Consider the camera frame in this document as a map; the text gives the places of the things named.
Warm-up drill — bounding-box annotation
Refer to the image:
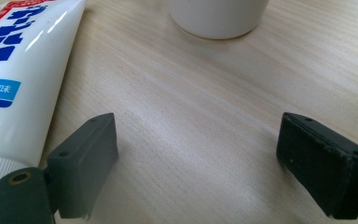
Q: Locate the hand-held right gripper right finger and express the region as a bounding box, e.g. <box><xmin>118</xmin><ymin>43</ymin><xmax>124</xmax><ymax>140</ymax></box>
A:
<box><xmin>275</xmin><ymin>112</ymin><xmax>358</xmax><ymax>220</ymax></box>

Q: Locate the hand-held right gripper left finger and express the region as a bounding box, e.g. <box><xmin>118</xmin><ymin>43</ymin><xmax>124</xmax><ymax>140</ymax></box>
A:
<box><xmin>46</xmin><ymin>112</ymin><xmax>119</xmax><ymax>220</ymax></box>

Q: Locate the white toothpaste tube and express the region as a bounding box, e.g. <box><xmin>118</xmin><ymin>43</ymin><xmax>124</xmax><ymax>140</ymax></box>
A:
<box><xmin>0</xmin><ymin>0</ymin><xmax>88</xmax><ymax>207</ymax></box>

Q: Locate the white cup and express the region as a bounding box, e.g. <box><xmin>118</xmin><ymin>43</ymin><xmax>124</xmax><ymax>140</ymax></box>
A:
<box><xmin>168</xmin><ymin>0</ymin><xmax>270</xmax><ymax>40</ymax></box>

